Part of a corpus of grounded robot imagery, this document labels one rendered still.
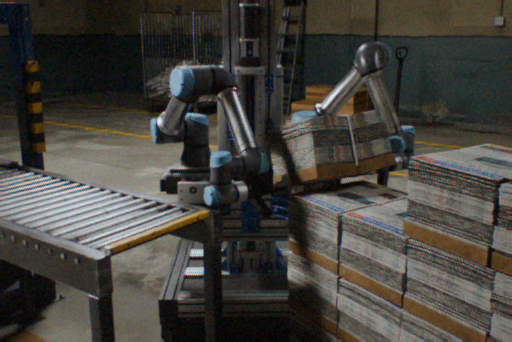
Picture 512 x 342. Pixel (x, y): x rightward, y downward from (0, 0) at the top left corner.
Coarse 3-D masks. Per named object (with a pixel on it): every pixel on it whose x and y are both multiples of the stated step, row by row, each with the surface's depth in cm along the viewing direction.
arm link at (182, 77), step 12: (180, 72) 220; (192, 72) 220; (204, 72) 222; (180, 84) 220; (192, 84) 220; (204, 84) 222; (180, 96) 223; (192, 96) 225; (168, 108) 242; (180, 108) 236; (156, 120) 256; (168, 120) 247; (180, 120) 246; (156, 132) 254; (168, 132) 252; (180, 132) 257
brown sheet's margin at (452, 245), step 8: (408, 224) 169; (408, 232) 169; (416, 232) 167; (424, 232) 164; (432, 232) 161; (424, 240) 165; (432, 240) 162; (440, 240) 160; (448, 240) 157; (456, 240) 155; (440, 248) 160; (448, 248) 158; (456, 248) 155; (464, 248) 153; (472, 248) 151; (480, 248) 149; (464, 256) 153; (472, 256) 151; (480, 256) 149; (488, 256) 148; (488, 264) 148
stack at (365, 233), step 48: (336, 192) 219; (384, 192) 217; (336, 240) 197; (384, 240) 178; (336, 288) 202; (432, 288) 165; (480, 288) 151; (336, 336) 207; (384, 336) 184; (432, 336) 167
